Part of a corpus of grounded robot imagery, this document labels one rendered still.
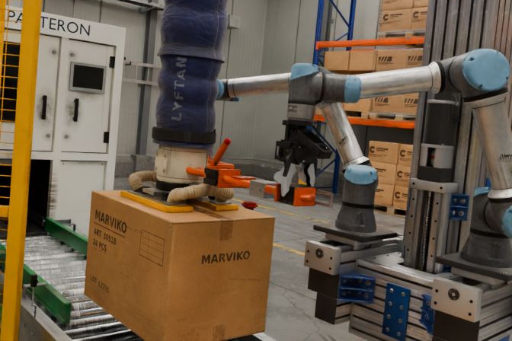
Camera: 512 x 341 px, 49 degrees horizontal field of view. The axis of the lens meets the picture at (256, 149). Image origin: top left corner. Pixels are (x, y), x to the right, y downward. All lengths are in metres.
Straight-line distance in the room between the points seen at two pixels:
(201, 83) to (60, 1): 9.27
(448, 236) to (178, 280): 0.93
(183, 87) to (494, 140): 0.98
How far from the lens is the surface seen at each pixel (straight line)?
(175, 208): 1.82
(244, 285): 1.88
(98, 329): 2.35
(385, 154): 9.88
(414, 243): 2.06
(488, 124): 1.64
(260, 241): 1.88
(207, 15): 1.92
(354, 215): 2.05
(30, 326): 2.39
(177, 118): 1.89
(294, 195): 1.48
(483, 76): 1.60
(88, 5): 11.33
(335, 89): 1.52
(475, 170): 2.02
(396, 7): 10.08
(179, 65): 1.90
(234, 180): 1.70
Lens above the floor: 1.41
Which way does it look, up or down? 3 degrees down
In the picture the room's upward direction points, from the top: 5 degrees clockwise
